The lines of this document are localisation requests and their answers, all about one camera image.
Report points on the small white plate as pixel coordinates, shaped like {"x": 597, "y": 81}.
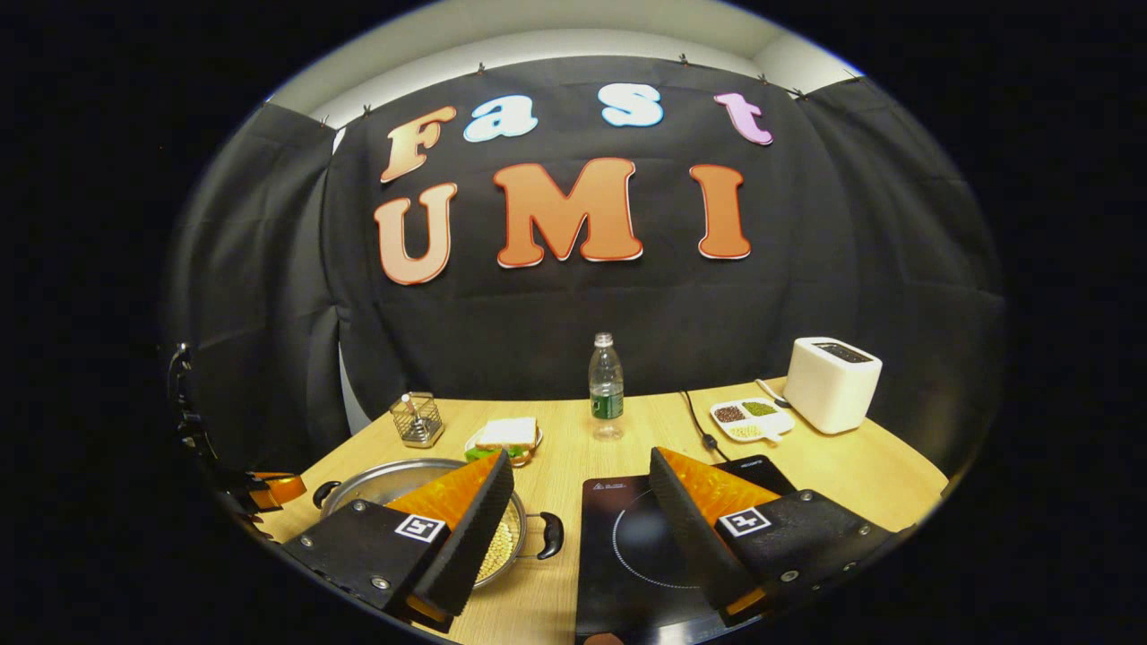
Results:
{"x": 533, "y": 441}

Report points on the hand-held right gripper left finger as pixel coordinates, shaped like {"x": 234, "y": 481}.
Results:
{"x": 475, "y": 537}

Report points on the pile of yellow soybeans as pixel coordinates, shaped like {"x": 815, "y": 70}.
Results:
{"x": 502, "y": 546}

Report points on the white toaster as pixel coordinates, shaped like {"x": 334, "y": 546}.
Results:
{"x": 833, "y": 385}

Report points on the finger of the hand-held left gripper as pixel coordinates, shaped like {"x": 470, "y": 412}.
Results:
{"x": 280, "y": 489}

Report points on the clear plastic water bottle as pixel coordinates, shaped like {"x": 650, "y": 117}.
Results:
{"x": 607, "y": 394}

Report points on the white divided dish with beans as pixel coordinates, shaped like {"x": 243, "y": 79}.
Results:
{"x": 753, "y": 419}

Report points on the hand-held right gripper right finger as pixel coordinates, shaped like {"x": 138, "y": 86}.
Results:
{"x": 685, "y": 537}

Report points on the black backdrop cloth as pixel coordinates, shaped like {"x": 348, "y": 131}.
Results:
{"x": 806, "y": 269}

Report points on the black induction cooktop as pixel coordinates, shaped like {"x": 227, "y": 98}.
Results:
{"x": 627, "y": 537}

